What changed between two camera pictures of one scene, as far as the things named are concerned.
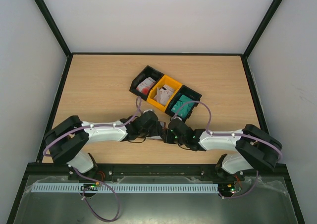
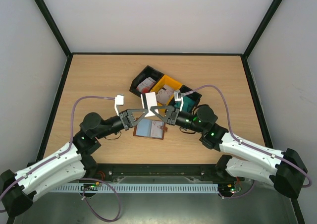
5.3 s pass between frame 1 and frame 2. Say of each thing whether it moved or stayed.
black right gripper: moved
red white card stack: stayed
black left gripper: moved
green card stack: stayed
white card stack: stayed
